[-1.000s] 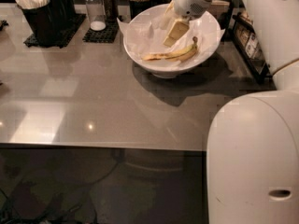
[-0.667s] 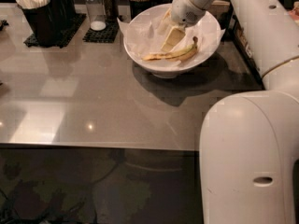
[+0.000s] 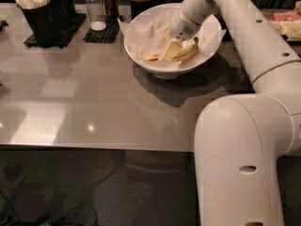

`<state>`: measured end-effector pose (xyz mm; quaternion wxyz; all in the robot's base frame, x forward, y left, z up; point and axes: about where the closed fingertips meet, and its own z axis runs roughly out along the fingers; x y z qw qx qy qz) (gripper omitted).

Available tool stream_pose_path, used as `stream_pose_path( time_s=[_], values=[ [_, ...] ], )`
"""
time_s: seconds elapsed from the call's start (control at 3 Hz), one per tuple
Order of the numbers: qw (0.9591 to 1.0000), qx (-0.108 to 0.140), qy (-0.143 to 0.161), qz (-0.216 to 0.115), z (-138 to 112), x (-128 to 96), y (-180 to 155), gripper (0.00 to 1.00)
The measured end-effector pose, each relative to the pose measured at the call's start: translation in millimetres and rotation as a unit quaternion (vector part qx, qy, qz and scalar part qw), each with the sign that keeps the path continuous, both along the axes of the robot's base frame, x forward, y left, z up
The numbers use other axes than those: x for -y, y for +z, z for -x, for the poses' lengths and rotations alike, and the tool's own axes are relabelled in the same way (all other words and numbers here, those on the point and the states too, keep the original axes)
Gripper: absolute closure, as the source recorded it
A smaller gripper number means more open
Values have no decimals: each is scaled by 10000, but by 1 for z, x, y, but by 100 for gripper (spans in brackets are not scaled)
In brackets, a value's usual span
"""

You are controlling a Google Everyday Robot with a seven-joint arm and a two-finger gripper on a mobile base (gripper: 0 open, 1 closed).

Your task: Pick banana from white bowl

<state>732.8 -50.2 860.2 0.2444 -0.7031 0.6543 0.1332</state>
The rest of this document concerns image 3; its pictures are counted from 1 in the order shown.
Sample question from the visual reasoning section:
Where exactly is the black rubber mat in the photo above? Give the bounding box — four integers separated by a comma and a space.
24, 13, 87, 48
83, 16, 119, 43

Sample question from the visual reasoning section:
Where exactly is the yellow banana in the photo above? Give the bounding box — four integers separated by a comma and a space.
143, 37, 198, 61

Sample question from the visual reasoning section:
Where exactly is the black cutlery cup front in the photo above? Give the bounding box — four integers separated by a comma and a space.
15, 0, 57, 47

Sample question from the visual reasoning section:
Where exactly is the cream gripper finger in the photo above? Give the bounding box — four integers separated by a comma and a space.
160, 24, 170, 40
161, 40, 182, 61

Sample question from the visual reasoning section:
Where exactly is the black rubber mat left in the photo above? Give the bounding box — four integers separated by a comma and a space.
24, 13, 87, 48

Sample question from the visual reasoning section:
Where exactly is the black stir stick holder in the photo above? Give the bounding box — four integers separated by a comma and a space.
125, 0, 164, 21

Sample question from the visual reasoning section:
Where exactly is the white paper liner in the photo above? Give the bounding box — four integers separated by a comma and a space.
119, 4, 226, 68

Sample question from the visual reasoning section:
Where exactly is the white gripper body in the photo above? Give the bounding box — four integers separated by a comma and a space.
168, 8, 200, 40

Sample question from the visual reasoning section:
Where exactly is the black cutlery cup rear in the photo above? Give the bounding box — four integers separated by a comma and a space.
50, 0, 76, 30

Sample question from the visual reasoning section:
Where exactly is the dark pepper grinder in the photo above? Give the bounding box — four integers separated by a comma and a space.
103, 0, 119, 22

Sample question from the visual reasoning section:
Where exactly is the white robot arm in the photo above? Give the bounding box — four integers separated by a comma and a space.
169, 0, 301, 226

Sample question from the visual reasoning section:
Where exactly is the clear salt shaker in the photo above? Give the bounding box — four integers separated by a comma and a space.
85, 0, 106, 32

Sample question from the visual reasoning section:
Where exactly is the black cutlery cup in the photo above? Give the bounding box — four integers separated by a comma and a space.
15, 0, 57, 47
50, 0, 76, 30

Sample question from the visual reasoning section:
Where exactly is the black wire condiment rack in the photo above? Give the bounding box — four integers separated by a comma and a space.
261, 1, 301, 42

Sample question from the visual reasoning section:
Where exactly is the white bowl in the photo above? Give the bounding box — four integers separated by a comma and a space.
119, 3, 226, 79

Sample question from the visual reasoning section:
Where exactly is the black rubber mat centre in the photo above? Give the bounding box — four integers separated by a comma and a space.
83, 16, 119, 43

